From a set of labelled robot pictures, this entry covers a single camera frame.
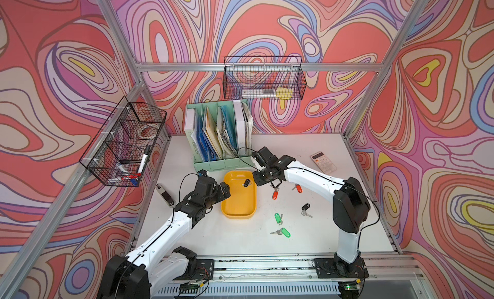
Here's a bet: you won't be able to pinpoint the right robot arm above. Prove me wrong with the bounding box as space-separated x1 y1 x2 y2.
252 147 372 280

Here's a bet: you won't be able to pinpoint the black wire basket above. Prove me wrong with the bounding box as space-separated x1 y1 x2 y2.
79 97 167 188
223 54 307 100

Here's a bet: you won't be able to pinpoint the key with red solid tag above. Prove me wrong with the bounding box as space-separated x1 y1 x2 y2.
292 184 303 193

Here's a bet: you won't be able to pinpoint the black wire basket left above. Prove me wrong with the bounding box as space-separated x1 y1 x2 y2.
79 97 167 188

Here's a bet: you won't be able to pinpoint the aluminium frame post right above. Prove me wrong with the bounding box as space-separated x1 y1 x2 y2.
342 0 430 141

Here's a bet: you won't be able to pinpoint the yellow plastic storage tray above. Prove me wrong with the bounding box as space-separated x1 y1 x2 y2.
221 170 257 219

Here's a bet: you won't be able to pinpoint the aluminium frame post left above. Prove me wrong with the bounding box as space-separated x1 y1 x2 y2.
92 0 171 139

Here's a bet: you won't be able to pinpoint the yellow sticky notes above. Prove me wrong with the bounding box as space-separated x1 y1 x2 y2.
275 87 294 100

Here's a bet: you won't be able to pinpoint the black wire basket back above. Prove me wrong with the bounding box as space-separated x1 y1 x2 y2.
223 54 307 100

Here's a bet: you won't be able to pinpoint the aluminium frame post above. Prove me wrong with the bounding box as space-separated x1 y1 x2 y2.
92 0 171 139
342 0 430 141

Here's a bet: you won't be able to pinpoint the pink calculator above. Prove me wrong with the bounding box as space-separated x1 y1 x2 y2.
311 152 337 175

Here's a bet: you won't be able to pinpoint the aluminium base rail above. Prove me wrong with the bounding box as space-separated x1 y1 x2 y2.
154 253 435 298

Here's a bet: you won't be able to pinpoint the key with long green tag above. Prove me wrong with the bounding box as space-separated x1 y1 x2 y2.
274 213 283 225

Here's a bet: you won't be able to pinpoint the key with green square-ish tag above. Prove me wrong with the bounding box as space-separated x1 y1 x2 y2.
271 228 291 238

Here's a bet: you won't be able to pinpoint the black marker pen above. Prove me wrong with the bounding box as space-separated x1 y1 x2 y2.
137 144 152 175

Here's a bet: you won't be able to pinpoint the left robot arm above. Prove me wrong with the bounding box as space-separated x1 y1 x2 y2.
96 170 231 298

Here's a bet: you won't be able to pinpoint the green file organizer rack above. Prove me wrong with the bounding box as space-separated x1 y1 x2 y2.
183 100 253 172

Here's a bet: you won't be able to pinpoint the key with red window tag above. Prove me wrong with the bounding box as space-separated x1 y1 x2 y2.
272 187 279 200

